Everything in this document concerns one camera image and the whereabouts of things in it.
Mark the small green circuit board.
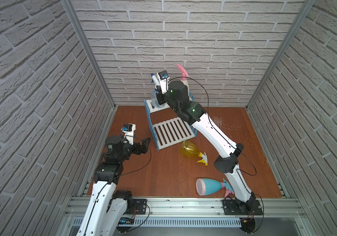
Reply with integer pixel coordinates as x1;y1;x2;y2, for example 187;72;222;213
118;217;135;225

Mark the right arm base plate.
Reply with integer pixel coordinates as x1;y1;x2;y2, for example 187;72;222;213
222;199;263;216

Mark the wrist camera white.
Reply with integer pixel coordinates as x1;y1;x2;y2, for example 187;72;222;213
122;124;136;145
157;70;169;94

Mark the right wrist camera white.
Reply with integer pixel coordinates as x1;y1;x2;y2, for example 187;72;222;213
157;70;169;94

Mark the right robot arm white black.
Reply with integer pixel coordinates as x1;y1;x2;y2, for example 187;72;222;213
156;80;256;210

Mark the black round connector box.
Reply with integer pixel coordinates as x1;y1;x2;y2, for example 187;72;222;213
240;218;256;234

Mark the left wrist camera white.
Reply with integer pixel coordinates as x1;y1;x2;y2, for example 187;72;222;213
122;124;136;145

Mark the teal pink spray bottle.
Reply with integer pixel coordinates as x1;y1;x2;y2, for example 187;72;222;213
196;179;234;198

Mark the clear blue spray bottle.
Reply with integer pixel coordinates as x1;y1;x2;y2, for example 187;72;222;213
151;73;162;109

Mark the yellow spray bottle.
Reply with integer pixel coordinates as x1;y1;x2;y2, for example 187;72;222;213
180;140;208;166

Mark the blue white wooden shelf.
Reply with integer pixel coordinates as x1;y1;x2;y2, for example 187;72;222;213
145;99;198;150

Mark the aluminium front rail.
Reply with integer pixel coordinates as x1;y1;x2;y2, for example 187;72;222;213
65;197;309;230

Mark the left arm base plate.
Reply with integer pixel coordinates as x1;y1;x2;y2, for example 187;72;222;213
124;199;147;215

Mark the white pink spray bottle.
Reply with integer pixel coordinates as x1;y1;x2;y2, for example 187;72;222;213
177;64;190;94

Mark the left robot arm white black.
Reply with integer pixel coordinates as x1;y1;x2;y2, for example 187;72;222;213
77;135;151;236

